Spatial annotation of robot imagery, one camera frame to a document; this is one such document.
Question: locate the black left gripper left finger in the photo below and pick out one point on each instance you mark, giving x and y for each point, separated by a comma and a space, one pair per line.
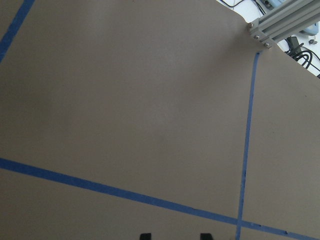
145, 236

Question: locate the brown table mat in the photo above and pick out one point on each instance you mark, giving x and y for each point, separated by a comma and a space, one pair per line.
123, 117

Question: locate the aluminium frame post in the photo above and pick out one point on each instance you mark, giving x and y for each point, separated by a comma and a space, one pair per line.
289, 18

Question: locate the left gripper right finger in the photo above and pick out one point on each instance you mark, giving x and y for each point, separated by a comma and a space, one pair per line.
206, 236

